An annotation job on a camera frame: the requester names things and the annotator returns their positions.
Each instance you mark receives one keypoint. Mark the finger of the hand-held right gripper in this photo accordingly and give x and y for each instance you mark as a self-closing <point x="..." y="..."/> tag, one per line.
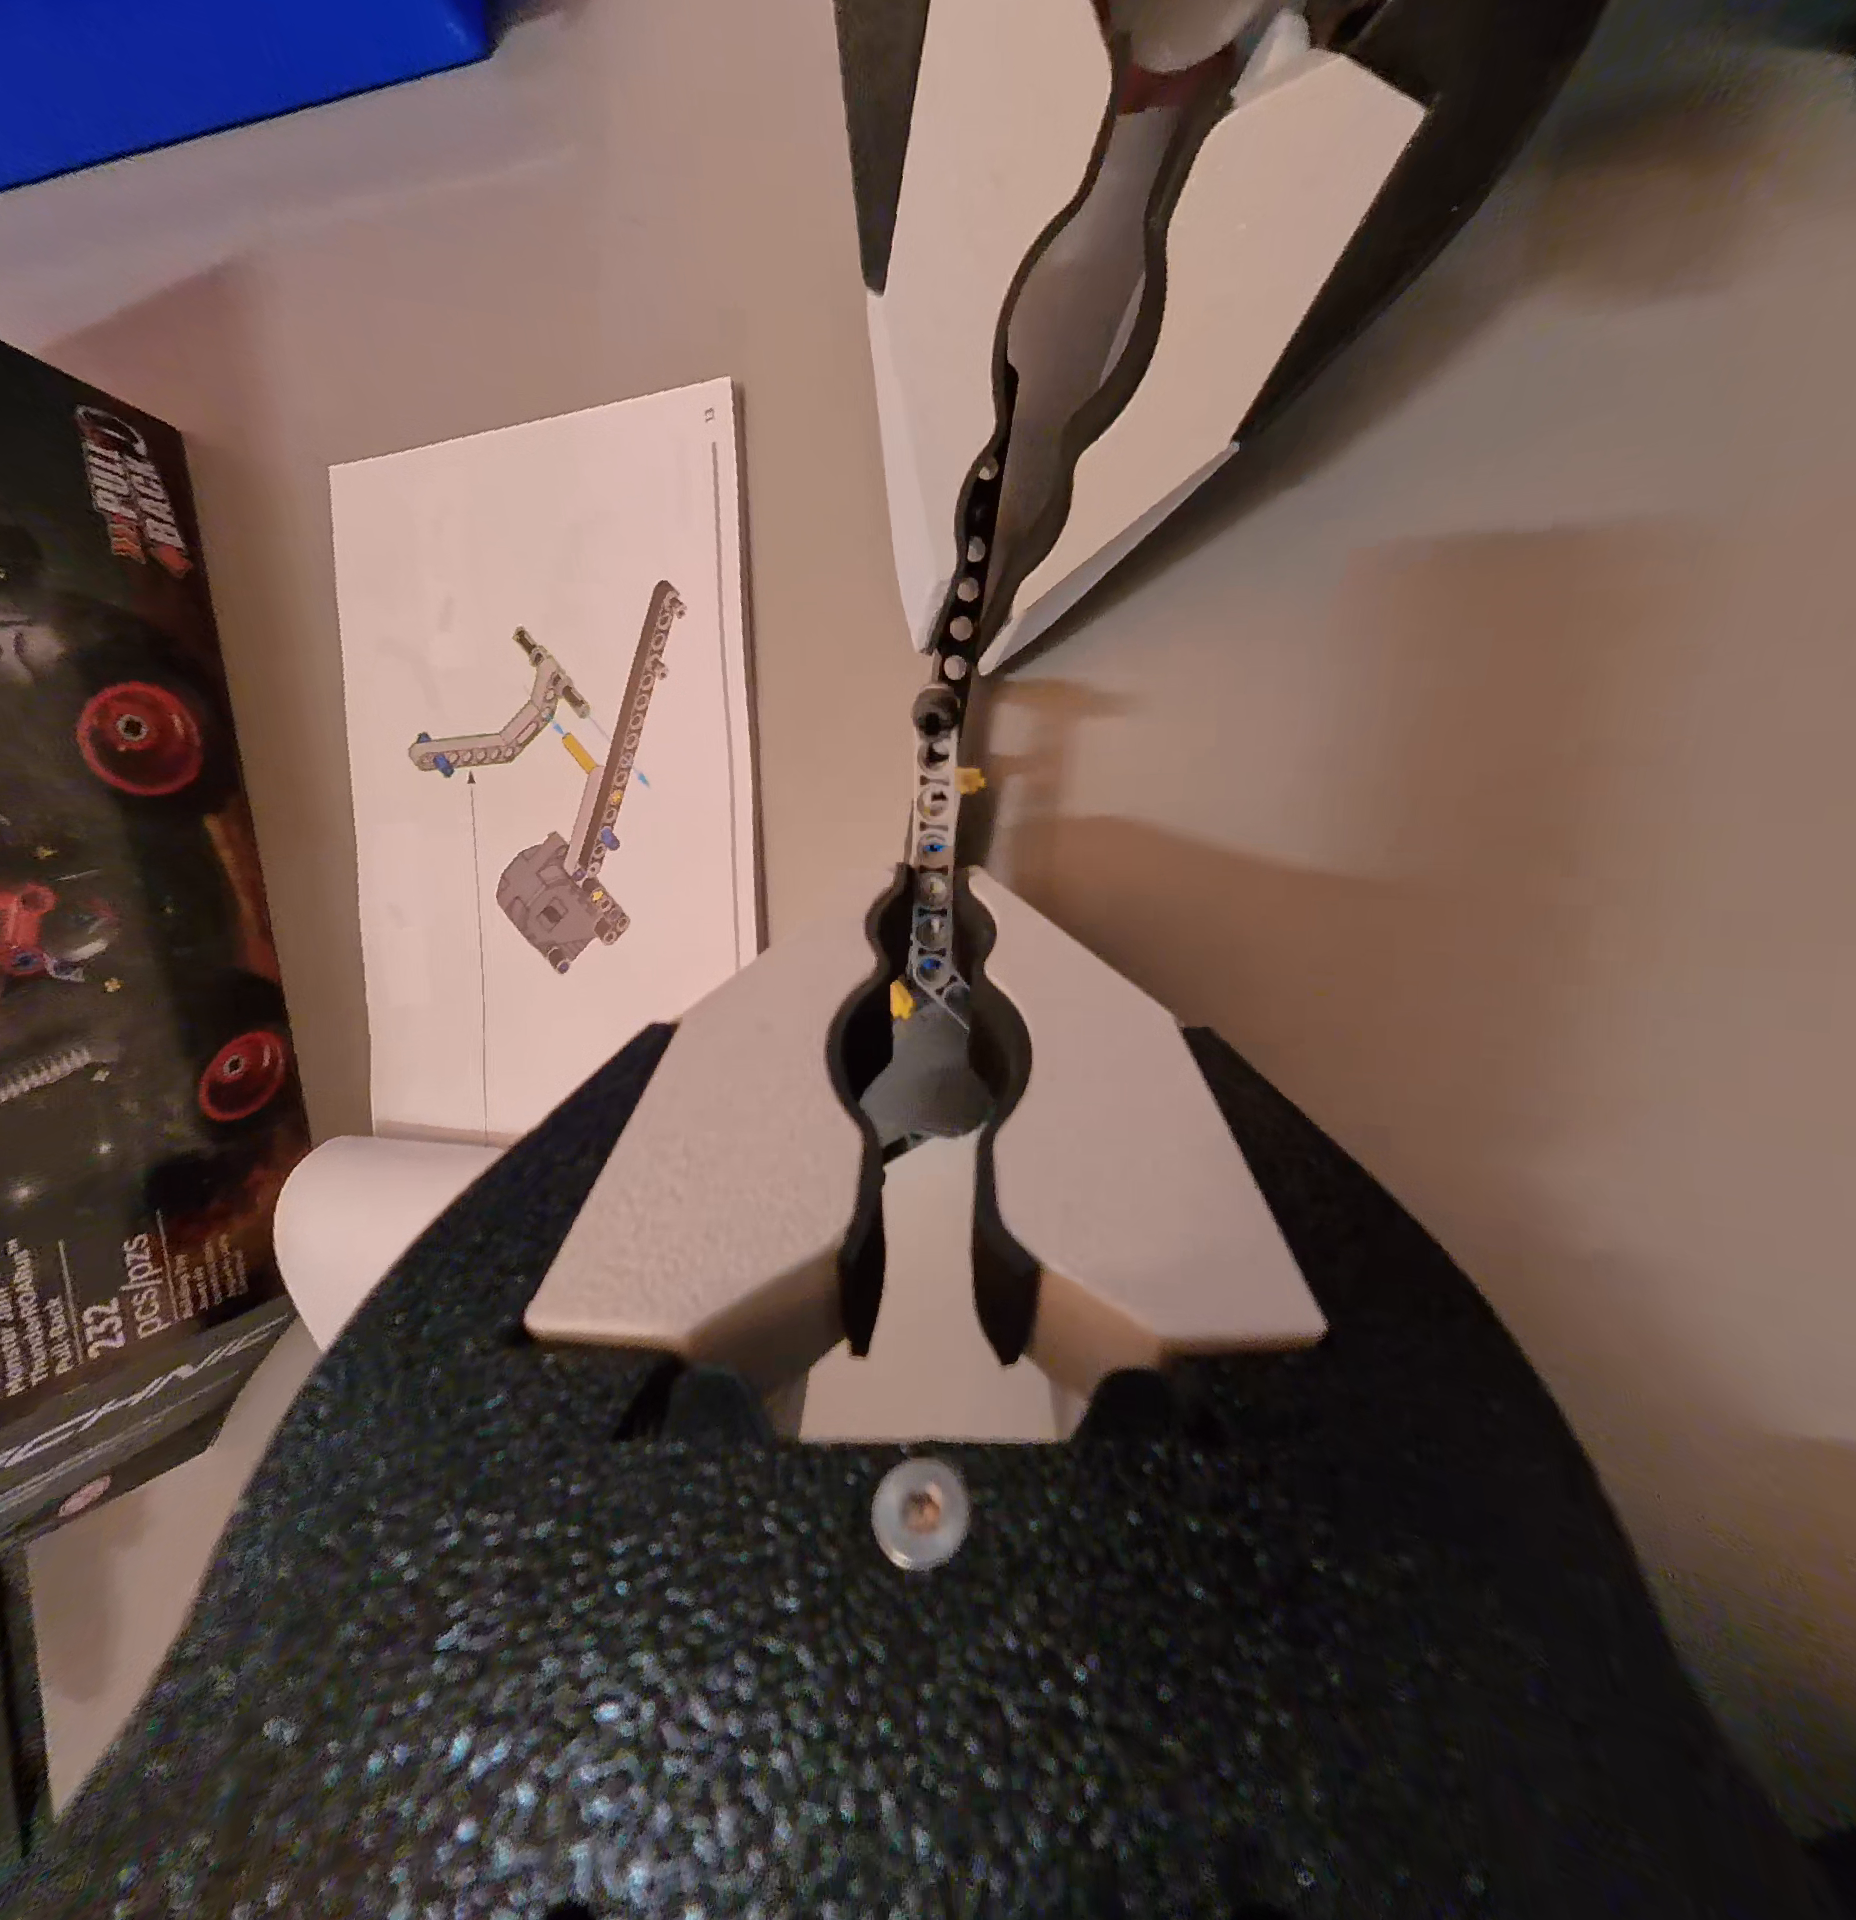
<point x="1288" y="254"/>
<point x="942" y="225"/>

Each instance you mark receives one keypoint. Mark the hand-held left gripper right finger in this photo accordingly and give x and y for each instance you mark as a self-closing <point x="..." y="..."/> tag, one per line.
<point x="1138" y="1154"/>

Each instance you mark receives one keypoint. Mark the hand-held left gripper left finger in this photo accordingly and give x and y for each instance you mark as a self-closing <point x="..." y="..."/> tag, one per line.
<point x="689" y="1141"/>

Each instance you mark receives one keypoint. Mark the grey toy brick assembly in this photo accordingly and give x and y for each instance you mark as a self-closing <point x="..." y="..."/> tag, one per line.
<point x="929" y="855"/>

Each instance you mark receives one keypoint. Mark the white instruction booklet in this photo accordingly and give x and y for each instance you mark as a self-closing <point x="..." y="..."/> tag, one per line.
<point x="462" y="600"/>

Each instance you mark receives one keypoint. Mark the dark toy truck box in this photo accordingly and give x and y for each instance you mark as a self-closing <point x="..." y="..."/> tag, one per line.
<point x="89" y="900"/>

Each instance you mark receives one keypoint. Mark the blue plastic bin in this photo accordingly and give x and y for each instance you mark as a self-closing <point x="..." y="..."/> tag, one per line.
<point x="192" y="75"/>

